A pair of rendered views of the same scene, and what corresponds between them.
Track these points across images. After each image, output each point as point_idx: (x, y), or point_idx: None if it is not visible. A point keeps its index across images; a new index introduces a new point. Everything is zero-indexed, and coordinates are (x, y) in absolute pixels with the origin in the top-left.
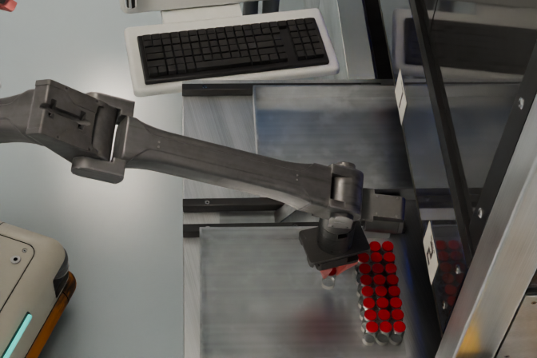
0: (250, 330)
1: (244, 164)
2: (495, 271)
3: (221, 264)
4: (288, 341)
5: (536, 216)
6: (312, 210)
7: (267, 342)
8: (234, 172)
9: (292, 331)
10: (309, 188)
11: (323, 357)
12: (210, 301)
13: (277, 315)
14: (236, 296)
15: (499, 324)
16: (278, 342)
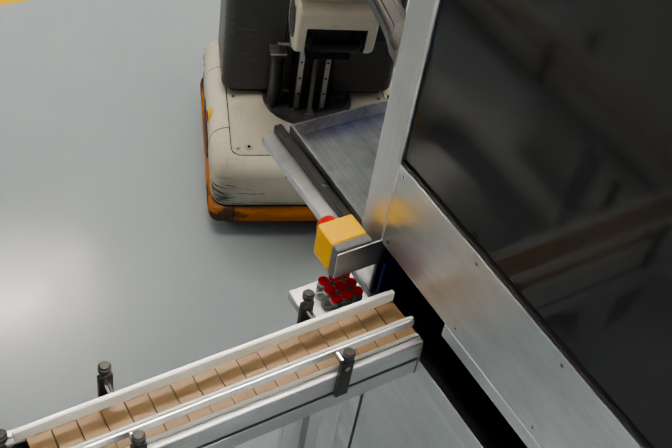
0: (338, 153)
1: None
2: (387, 110)
3: (379, 125)
4: (343, 174)
5: (408, 56)
6: (391, 54)
7: (335, 163)
8: None
9: (353, 174)
10: (397, 32)
11: (337, 184)
12: (345, 127)
13: (360, 163)
14: (359, 139)
15: (386, 188)
16: (339, 169)
